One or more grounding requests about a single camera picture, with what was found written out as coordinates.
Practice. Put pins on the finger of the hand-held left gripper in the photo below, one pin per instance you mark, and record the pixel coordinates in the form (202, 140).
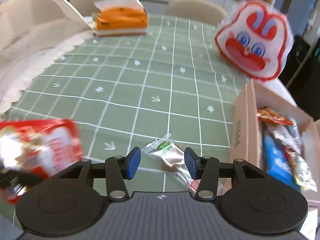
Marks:
(20, 178)

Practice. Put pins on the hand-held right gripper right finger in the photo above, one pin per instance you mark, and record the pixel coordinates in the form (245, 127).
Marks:
(192, 163)

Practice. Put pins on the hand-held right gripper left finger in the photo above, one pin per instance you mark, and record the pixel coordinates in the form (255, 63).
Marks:
(133, 163)

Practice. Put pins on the clear green-print candy wrapper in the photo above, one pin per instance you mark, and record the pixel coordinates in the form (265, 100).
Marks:
(170, 155)

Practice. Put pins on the large red snack packet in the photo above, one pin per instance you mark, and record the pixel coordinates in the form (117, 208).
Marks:
(57, 140)

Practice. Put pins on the pink cardboard box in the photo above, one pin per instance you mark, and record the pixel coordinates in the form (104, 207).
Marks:
(245, 130)

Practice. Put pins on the blue snack packet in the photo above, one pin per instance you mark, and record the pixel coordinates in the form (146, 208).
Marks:
(277, 160)

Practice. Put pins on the dark red gold-print packet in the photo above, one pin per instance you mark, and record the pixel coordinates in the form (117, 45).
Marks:
(272, 116)

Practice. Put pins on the white green snack packet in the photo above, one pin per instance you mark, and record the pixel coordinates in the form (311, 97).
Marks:
(287, 137)

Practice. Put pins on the clear yellow-edged snack packet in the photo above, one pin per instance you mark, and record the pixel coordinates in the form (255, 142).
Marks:
(303, 172)

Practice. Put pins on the green checked tablecloth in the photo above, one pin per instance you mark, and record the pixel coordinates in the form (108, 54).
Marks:
(150, 85)

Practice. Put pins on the red white rabbit bag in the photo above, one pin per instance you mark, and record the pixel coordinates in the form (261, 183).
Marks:
(252, 42)

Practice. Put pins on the black cabinet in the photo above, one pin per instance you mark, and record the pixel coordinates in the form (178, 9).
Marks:
(298, 67)

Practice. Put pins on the orange tissue box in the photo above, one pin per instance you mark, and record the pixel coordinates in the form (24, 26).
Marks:
(120, 20)

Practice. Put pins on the beige chair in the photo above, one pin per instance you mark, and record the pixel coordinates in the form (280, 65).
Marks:
(195, 10)
(87, 0)

